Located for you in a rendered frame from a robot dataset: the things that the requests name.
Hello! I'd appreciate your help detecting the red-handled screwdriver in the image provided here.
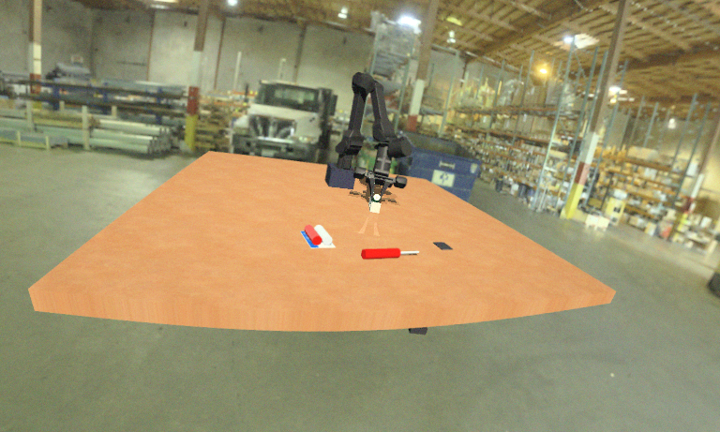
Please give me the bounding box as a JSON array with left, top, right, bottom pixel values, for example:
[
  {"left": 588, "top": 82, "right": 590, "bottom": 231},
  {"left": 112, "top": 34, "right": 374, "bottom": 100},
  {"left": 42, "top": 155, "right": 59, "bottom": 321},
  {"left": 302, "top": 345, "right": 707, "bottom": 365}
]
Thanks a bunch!
[{"left": 361, "top": 248, "right": 419, "bottom": 259}]

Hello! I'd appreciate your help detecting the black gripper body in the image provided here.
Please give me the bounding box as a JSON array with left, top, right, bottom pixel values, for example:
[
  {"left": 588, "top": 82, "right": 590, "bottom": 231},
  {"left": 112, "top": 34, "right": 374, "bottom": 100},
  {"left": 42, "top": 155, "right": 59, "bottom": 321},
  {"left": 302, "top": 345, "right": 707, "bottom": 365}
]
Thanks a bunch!
[{"left": 353, "top": 156, "right": 408, "bottom": 188}]

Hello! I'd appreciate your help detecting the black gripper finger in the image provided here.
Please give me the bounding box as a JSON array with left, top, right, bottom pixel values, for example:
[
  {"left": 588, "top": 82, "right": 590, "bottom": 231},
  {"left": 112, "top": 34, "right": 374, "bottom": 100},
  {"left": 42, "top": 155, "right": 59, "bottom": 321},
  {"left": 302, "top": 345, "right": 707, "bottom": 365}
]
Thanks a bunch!
[
  {"left": 379, "top": 181, "right": 394, "bottom": 201},
  {"left": 366, "top": 177, "right": 375, "bottom": 200}
]

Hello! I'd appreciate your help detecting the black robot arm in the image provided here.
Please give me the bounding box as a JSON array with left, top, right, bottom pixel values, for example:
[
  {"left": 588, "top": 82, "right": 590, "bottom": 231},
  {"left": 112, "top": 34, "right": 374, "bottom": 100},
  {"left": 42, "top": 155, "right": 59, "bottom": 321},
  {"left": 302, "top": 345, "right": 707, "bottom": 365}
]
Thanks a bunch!
[{"left": 334, "top": 72, "right": 412, "bottom": 170}]

